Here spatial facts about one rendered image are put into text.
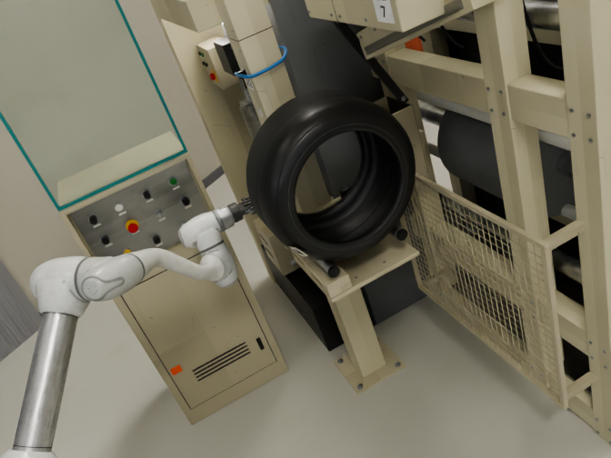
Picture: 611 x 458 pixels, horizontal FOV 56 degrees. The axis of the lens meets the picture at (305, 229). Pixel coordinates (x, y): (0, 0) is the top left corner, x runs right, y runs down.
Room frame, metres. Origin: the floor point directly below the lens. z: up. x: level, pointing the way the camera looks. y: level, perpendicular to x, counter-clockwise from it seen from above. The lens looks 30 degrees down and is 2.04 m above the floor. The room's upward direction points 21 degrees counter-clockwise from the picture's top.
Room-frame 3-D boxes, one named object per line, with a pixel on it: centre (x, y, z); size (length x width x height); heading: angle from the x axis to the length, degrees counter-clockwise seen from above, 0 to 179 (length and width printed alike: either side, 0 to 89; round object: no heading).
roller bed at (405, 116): (2.15, -0.46, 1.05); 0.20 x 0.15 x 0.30; 13
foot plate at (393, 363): (2.09, -0.06, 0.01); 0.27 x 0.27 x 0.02; 13
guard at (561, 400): (1.70, -0.51, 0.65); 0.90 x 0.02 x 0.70; 13
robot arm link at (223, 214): (2.01, 0.28, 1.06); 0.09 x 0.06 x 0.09; 13
